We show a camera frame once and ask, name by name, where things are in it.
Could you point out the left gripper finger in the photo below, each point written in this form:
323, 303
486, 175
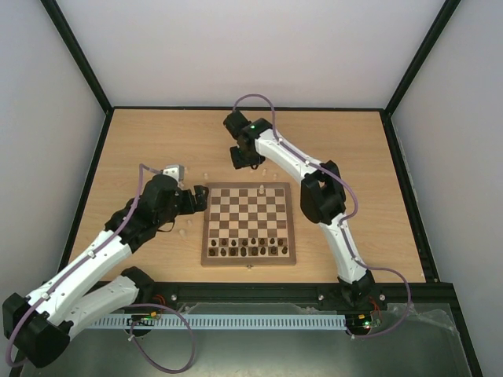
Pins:
200, 205
200, 192

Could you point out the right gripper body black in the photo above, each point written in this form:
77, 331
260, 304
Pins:
241, 158

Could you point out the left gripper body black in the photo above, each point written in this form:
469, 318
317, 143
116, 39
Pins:
187, 208

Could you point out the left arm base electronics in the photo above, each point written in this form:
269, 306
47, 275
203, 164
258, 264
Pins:
144, 319

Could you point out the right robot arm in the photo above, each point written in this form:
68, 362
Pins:
322, 199

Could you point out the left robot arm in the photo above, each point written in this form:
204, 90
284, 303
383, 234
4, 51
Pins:
42, 324

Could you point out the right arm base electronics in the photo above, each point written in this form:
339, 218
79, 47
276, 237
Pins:
367, 322

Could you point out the wooden chess board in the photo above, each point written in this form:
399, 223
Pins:
236, 210

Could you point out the dark pieces back row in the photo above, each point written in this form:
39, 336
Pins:
247, 242

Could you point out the dark pieces row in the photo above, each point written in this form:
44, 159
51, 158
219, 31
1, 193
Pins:
247, 242
242, 252

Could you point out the dark pieces front row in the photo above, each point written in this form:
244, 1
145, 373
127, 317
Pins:
242, 252

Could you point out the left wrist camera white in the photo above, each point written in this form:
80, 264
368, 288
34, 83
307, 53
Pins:
175, 171

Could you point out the black aluminium frame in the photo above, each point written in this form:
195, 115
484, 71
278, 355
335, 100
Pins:
433, 290

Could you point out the grey slotted cable duct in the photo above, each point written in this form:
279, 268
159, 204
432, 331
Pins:
331, 322

